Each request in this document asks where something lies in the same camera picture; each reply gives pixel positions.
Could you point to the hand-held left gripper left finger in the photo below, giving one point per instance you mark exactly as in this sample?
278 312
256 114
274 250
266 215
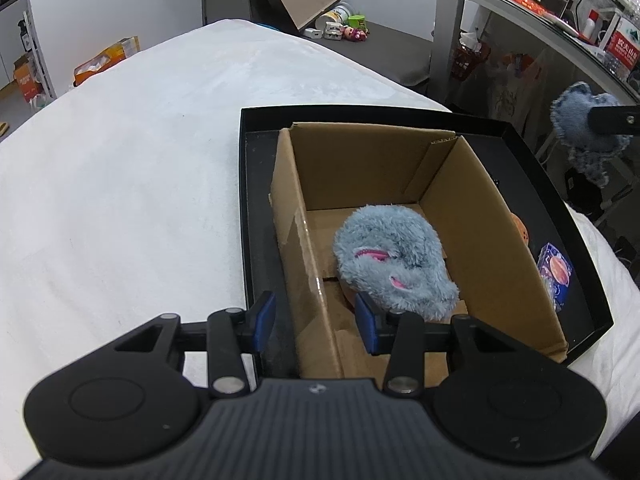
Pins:
265 320

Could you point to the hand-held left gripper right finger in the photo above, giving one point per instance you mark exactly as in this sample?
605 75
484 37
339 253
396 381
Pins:
367 327

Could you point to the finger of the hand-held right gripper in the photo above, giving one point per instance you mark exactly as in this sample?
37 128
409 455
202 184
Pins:
612 120

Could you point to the blue denim soft toy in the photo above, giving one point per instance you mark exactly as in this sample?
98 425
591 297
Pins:
572 120

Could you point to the grey fluffy plush toy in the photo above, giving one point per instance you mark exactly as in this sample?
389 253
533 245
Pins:
390 240

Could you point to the black shallow tray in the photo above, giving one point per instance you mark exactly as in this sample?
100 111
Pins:
257 210

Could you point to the orange dotted soft ball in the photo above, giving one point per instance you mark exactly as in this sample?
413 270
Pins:
520 232

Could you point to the blue snack packet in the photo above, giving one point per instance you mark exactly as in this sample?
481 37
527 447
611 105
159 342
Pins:
552 266

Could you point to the brown cardboard box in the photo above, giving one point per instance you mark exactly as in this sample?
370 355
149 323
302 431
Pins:
350 170

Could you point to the white bottle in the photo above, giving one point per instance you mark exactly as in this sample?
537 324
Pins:
591 27

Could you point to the white plastic bag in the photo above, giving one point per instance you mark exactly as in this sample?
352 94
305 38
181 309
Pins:
515 95

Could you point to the red plastic basket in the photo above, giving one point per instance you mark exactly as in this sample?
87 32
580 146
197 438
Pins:
470 62

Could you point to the glass top metal desk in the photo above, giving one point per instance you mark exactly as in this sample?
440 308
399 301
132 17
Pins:
445 35

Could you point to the pink toy figure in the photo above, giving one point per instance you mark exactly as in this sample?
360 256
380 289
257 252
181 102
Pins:
354 34

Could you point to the green cup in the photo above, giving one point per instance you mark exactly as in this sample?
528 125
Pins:
358 21

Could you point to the white charger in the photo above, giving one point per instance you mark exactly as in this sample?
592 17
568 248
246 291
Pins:
313 33

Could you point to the white toy figure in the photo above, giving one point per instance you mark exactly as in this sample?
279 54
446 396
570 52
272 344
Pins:
332 31

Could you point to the white can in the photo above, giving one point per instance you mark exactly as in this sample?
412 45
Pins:
336 14

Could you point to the orange bag on floor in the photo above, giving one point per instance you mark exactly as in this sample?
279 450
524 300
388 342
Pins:
107 57

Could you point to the orange carton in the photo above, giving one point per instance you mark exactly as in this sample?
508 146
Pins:
26 80

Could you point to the white shelf rack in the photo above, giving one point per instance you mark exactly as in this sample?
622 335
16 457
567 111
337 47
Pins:
30 35

